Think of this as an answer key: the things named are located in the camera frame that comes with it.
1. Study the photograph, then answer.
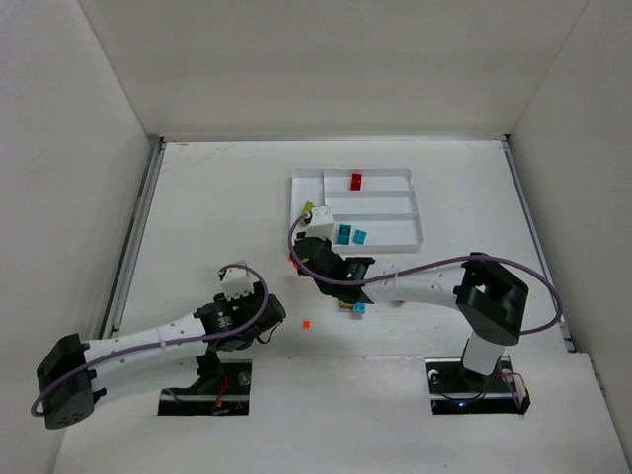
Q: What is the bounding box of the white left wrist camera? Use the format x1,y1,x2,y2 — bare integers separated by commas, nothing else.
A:
218,261,255,301

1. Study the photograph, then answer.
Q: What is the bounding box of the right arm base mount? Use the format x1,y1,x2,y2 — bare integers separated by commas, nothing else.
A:
425,355,531,416

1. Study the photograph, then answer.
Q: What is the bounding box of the teal square lego brick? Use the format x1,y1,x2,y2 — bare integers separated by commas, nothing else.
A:
352,229,367,245

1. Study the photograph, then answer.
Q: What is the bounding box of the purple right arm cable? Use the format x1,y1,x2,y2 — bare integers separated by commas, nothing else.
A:
287,210,564,336

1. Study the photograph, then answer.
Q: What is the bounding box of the long lime green lego brick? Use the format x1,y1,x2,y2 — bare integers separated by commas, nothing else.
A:
301,201,314,221

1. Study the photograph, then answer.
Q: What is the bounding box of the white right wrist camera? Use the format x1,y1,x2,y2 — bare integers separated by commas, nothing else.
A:
303,205,334,240

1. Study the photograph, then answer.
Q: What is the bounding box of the white compartment tray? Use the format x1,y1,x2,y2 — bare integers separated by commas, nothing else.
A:
289,168,424,255

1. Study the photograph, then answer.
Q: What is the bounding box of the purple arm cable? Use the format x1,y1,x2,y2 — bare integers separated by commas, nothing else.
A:
287,210,564,336
30,264,271,416

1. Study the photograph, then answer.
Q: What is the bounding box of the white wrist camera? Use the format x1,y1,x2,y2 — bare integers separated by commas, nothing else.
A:
218,261,255,301
303,205,334,240

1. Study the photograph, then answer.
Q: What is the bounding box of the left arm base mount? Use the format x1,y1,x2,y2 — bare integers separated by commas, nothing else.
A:
157,354,253,417

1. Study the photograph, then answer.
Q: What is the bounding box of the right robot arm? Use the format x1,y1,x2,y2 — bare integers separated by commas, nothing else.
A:
290,237,529,376

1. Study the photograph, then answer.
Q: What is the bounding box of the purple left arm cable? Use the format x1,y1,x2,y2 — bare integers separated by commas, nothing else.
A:
30,264,271,416

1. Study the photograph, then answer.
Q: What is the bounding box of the teal curved lego brick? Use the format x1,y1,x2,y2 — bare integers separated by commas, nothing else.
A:
336,223,351,245

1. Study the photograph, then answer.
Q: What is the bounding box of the red lego brick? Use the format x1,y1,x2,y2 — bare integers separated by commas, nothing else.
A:
349,173,362,191

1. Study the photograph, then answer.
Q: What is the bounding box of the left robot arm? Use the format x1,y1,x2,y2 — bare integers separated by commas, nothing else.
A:
31,290,286,430

